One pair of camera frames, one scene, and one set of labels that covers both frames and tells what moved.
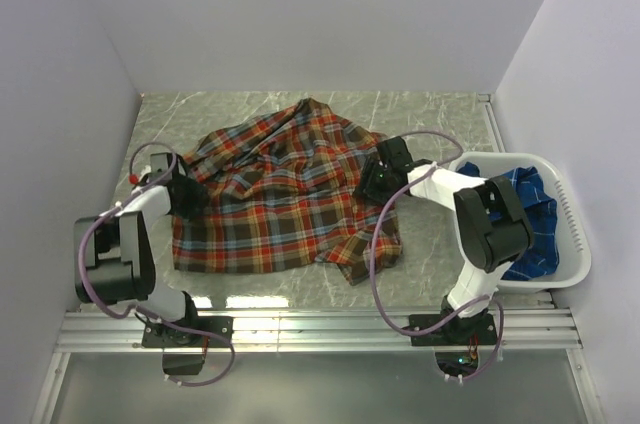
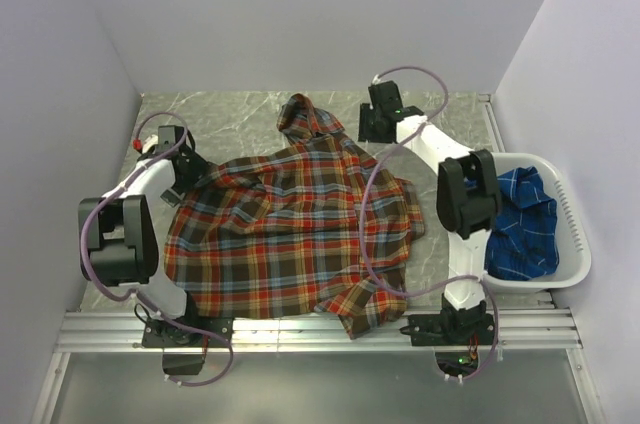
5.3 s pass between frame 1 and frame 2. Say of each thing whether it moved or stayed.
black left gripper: moved
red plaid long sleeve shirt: moved
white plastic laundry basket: stayed
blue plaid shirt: stayed
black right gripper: moved
